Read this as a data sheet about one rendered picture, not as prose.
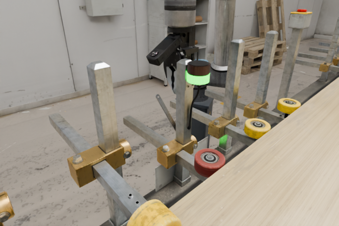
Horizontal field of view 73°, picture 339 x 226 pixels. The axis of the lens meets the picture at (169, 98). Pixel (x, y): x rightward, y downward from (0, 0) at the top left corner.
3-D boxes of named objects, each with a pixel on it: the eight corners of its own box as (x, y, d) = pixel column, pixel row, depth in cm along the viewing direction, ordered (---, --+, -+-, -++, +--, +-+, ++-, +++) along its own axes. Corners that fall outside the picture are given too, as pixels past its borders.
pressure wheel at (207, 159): (186, 187, 65) (188, 155, 60) (205, 174, 70) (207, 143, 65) (209, 205, 59) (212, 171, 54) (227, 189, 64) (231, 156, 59)
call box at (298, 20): (286, 29, 108) (290, 11, 105) (292, 27, 112) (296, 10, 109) (302, 31, 103) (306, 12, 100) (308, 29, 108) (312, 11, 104)
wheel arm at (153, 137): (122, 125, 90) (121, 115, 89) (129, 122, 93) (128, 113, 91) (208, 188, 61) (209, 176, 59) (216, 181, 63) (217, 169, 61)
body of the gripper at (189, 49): (198, 65, 73) (201, 26, 68) (179, 71, 68) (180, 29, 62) (181, 60, 78) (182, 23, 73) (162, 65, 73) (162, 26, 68)
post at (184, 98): (174, 189, 82) (176, 59, 62) (181, 184, 84) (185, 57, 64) (181, 195, 80) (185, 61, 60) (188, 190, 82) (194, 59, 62)
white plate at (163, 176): (155, 190, 76) (154, 167, 72) (205, 156, 92) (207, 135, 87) (156, 191, 75) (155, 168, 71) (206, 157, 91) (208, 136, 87)
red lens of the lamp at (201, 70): (182, 71, 60) (182, 63, 59) (197, 66, 63) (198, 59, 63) (199, 76, 56) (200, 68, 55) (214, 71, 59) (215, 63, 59)
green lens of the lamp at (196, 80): (181, 80, 61) (182, 72, 60) (196, 75, 65) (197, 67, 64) (199, 86, 57) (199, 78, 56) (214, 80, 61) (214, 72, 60)
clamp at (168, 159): (156, 161, 71) (156, 148, 69) (186, 144, 79) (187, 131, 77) (168, 170, 67) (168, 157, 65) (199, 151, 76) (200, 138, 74)
